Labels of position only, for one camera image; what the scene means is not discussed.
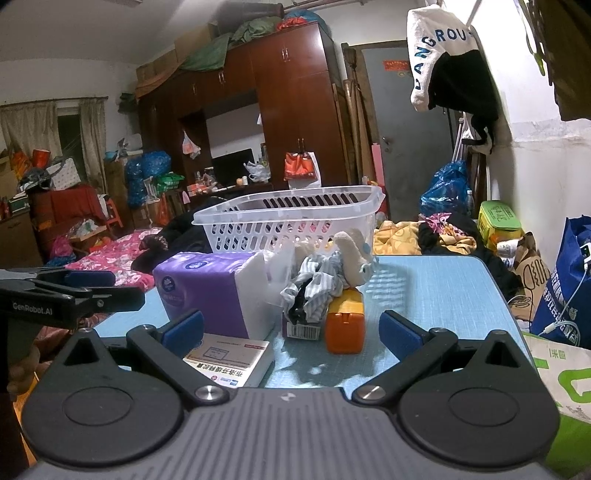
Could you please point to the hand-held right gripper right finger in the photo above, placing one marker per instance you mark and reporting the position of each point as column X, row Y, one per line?
column 399, row 332

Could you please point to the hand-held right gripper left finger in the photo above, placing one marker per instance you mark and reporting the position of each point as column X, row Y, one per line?
column 184, row 330

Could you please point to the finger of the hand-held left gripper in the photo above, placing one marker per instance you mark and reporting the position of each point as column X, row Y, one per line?
column 115, row 299
column 87, row 278

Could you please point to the purple tissue pack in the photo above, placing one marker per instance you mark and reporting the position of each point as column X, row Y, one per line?
column 203, row 286

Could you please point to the white plastic basket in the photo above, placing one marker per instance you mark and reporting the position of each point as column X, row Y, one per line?
column 258, row 230

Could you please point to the person's left hand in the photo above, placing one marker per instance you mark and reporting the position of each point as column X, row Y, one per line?
column 25, row 374

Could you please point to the pink floral bedding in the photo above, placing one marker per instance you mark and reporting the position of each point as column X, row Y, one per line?
column 115, row 258

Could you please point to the white paperback book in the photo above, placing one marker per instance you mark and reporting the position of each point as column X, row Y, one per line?
column 231, row 357

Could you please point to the red stool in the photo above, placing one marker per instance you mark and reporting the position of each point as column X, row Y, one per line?
column 112, row 212

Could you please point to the red cloth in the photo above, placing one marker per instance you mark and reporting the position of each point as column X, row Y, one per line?
column 69, row 205

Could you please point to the cream sock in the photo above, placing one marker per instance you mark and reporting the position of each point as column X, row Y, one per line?
column 353, row 258

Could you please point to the yellow blanket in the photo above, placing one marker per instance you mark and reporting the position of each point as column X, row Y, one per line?
column 397, row 237

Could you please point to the small barcode box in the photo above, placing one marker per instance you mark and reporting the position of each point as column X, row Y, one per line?
column 302, row 330

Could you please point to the striped crumpled cloth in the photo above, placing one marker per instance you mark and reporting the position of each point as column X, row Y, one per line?
column 314, row 281

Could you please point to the black clothing pile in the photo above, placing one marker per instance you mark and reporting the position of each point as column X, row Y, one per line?
column 489, row 263

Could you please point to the pile of blue bags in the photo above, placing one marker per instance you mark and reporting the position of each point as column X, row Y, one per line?
column 147, row 173

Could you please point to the brown paper bag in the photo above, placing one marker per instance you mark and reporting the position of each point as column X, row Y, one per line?
column 531, row 272

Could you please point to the beige curtain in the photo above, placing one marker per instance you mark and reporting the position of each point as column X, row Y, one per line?
column 27, row 127
column 93, row 134

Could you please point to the green box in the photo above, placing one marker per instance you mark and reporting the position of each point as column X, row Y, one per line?
column 498, row 219

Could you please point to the blue plastic bag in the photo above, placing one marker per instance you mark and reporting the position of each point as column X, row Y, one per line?
column 445, row 187

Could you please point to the hanging white plastic bag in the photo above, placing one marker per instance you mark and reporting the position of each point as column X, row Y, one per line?
column 190, row 145

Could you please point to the black monitor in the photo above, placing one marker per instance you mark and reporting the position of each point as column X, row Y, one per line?
column 228, row 166

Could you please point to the pink board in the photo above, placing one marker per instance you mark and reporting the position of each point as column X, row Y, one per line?
column 377, row 164

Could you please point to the blue shopping bag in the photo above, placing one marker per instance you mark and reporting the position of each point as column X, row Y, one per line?
column 568, row 286

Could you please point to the white and green bag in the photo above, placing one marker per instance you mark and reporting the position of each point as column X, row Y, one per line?
column 568, row 383

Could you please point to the orange bag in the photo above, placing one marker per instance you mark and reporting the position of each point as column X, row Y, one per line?
column 300, row 168

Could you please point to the grey door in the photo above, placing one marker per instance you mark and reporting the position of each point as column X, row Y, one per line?
column 401, row 129

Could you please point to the white and black jacket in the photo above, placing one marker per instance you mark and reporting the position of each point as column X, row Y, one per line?
column 461, row 83

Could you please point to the green cloth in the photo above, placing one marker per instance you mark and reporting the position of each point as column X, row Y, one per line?
column 212, row 48

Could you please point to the brown wooden wardrobe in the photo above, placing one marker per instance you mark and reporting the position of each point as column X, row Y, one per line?
column 295, row 92

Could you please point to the dark brown hanging cloth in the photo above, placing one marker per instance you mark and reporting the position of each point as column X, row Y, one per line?
column 572, row 55

